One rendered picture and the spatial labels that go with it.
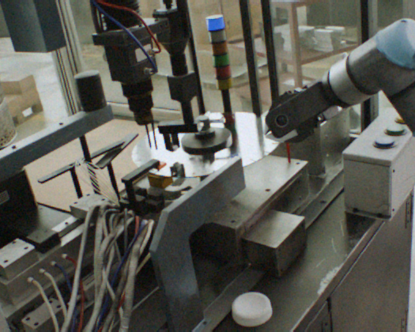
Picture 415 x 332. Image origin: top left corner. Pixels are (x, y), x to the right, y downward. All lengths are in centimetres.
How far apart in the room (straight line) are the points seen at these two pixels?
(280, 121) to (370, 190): 38
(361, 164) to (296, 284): 30
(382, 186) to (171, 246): 51
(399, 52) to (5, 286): 77
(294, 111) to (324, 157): 48
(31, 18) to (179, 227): 46
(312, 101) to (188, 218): 28
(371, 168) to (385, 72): 39
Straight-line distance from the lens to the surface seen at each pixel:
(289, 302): 98
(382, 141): 116
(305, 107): 86
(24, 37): 103
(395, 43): 76
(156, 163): 101
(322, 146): 130
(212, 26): 135
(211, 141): 110
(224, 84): 139
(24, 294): 105
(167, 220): 80
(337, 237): 113
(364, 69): 79
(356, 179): 116
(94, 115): 117
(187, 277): 87
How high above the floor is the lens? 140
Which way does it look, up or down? 26 degrees down
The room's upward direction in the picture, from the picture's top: 10 degrees counter-clockwise
